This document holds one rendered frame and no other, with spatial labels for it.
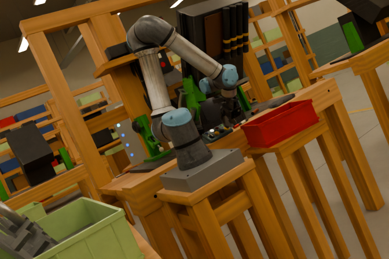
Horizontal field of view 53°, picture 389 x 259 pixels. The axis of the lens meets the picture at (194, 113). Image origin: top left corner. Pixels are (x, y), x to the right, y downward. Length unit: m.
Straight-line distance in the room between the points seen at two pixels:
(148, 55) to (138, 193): 0.62
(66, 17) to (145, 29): 0.98
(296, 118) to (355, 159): 0.86
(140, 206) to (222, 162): 0.49
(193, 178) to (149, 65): 0.54
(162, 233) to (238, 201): 0.47
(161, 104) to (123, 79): 0.85
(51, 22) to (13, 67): 9.91
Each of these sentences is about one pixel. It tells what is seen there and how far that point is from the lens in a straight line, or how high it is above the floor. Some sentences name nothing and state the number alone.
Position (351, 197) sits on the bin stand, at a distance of 2.11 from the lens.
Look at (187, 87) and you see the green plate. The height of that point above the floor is 1.21.
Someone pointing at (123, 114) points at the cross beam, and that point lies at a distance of 2.53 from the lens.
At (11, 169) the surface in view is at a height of 1.17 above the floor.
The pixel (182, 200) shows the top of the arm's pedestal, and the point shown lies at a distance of 1.48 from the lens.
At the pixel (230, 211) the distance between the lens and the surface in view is 1.53.
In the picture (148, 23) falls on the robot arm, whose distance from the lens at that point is 1.60.
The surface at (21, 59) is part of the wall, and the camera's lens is 12.45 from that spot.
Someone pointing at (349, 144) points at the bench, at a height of 0.47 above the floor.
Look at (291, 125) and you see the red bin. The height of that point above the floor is 0.85.
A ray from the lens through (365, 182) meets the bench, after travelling 2.74.
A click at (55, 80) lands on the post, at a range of 2.38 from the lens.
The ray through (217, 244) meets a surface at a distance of 1.50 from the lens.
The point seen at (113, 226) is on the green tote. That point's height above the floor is 0.93.
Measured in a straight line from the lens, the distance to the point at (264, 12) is 8.47.
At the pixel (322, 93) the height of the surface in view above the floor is 0.85.
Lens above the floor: 1.20
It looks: 4 degrees down
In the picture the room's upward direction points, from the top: 24 degrees counter-clockwise
